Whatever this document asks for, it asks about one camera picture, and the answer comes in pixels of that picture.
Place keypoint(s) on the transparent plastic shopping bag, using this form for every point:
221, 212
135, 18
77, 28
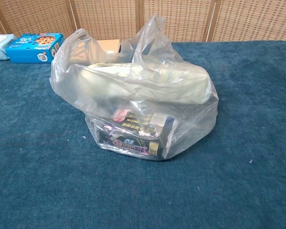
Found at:
105, 81

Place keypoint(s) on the pale cream soft package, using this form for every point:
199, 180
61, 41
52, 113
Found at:
157, 90

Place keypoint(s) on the black purple pad pack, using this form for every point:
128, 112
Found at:
128, 143

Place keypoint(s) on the brown kraft spiral notebook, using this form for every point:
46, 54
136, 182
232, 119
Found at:
107, 45

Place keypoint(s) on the blue velvet table cloth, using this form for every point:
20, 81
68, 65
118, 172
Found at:
62, 190

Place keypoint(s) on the blue snack box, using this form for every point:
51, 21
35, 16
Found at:
26, 51

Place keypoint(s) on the wicker folding screen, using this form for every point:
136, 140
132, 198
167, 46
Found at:
252, 19

